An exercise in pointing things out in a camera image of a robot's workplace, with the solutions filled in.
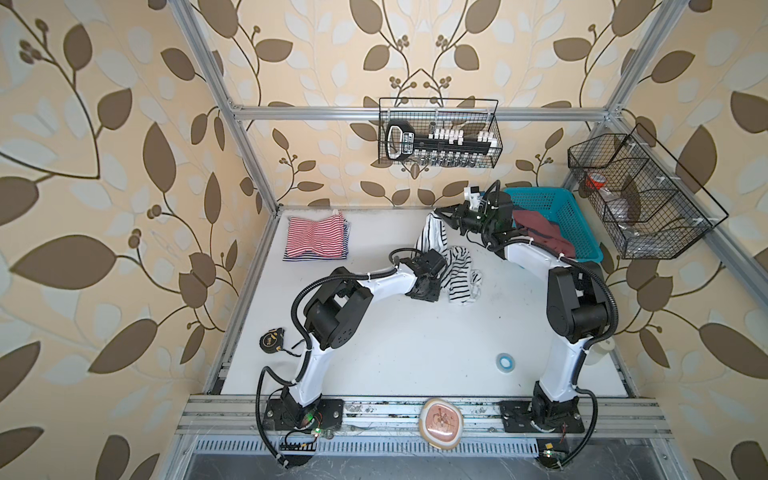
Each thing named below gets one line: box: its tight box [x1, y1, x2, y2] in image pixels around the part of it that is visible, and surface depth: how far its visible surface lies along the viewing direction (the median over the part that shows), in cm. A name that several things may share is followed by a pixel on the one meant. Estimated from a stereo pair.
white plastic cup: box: [584, 336, 615, 365], surface depth 78 cm
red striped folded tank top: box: [283, 213, 350, 261], surface depth 110 cm
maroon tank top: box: [512, 209, 576, 259], surface depth 113 cm
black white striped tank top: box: [414, 212, 483, 304], surface depth 98 cm
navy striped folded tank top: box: [282, 219, 352, 262], surface depth 107 cm
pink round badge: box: [418, 398, 464, 450], surface depth 72 cm
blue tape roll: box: [495, 352, 516, 373], surface depth 84 cm
